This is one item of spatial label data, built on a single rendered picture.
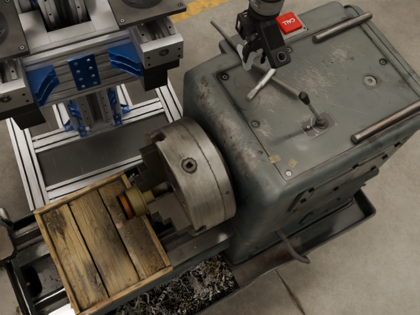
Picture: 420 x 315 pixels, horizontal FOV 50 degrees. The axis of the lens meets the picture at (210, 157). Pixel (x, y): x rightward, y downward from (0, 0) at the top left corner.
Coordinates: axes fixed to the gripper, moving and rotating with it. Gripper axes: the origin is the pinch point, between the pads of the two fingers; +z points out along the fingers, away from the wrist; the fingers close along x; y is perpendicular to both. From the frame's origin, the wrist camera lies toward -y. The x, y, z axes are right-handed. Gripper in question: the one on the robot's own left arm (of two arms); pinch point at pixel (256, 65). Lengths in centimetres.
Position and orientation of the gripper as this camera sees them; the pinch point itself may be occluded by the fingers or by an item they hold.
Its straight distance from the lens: 121.3
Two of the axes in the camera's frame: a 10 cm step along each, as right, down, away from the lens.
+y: -4.8, -8.1, 3.4
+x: -8.7, 4.1, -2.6
